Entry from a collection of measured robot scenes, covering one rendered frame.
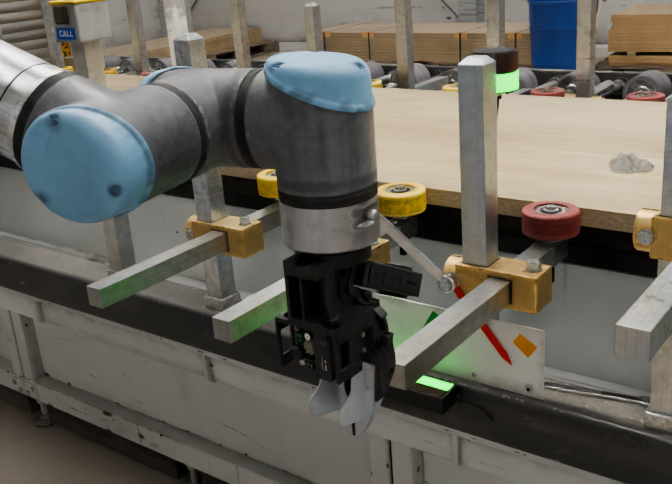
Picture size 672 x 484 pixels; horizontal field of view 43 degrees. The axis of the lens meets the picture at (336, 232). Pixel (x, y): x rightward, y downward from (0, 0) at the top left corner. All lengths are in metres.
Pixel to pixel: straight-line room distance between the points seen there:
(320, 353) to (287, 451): 1.16
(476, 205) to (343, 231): 0.39
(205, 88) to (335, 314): 0.23
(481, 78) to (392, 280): 0.33
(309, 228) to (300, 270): 0.04
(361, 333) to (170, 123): 0.26
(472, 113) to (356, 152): 0.37
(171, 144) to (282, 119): 0.10
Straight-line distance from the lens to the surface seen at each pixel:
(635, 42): 7.11
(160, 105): 0.69
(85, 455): 2.49
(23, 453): 2.57
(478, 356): 1.17
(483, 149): 1.06
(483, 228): 1.09
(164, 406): 2.18
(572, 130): 1.70
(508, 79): 1.09
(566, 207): 1.23
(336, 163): 0.71
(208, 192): 1.39
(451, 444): 1.31
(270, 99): 0.72
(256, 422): 1.95
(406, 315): 1.20
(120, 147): 0.64
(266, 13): 10.58
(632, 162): 1.44
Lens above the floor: 1.29
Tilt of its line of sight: 19 degrees down
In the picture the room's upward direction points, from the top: 5 degrees counter-clockwise
